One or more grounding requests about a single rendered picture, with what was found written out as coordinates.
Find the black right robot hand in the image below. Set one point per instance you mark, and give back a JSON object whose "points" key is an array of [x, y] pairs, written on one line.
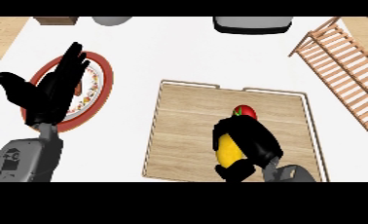
{"points": [[256, 138]]}

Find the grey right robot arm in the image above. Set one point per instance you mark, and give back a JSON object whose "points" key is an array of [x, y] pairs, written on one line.
{"points": [[287, 172]]}

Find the grey round object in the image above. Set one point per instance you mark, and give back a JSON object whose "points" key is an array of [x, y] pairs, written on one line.
{"points": [[113, 20]]}

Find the grey and black appliance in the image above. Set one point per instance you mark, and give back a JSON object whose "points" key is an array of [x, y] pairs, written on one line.
{"points": [[251, 24]]}

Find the wooden tiered shelf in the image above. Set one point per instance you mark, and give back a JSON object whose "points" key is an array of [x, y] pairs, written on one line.
{"points": [[336, 65]]}

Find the brown wooden box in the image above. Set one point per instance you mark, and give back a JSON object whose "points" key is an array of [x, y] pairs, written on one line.
{"points": [[56, 20]]}

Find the wooden tray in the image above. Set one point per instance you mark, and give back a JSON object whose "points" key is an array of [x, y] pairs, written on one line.
{"points": [[229, 130]]}

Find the yellow lemon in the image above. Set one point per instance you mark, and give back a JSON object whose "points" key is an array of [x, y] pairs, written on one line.
{"points": [[228, 150]]}

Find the red rimmed plate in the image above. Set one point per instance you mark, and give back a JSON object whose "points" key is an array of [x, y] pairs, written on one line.
{"points": [[95, 88]]}

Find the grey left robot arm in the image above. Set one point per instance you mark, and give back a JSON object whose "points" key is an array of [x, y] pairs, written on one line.
{"points": [[30, 156]]}

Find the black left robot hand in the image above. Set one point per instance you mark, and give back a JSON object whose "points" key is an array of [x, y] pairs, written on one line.
{"points": [[53, 86]]}

